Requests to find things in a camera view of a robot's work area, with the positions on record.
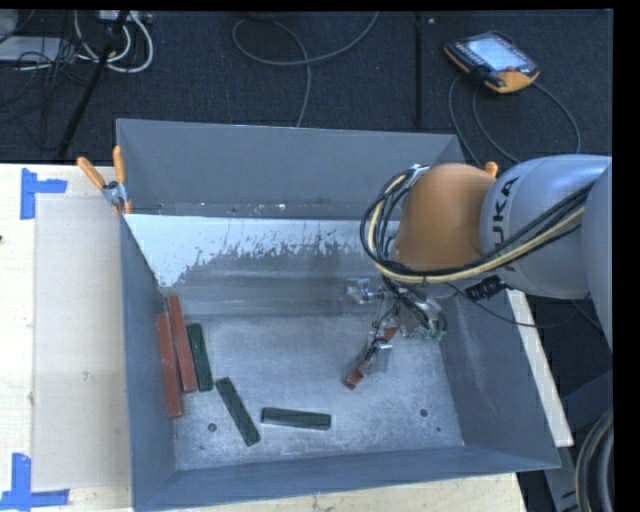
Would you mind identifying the red-brown flat block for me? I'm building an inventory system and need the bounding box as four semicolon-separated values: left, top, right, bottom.
155;311;186;420
342;325;402;391
167;294;199;395

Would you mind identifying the pale wood flat board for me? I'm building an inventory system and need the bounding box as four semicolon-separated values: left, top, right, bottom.
30;192;133;492

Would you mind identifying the grey metal bin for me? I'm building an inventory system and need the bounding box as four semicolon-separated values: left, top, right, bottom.
115;118;562;511

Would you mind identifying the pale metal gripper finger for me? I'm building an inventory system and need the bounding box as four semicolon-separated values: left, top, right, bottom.
367;338;395;375
346;280;385;305

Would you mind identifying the dark green flat block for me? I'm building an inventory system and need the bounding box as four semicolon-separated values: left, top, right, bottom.
260;406;333;432
185;322;215;393
214;376;262;448

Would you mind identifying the black cylinder on white bracket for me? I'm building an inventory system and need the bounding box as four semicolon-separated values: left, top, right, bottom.
463;274;509;303

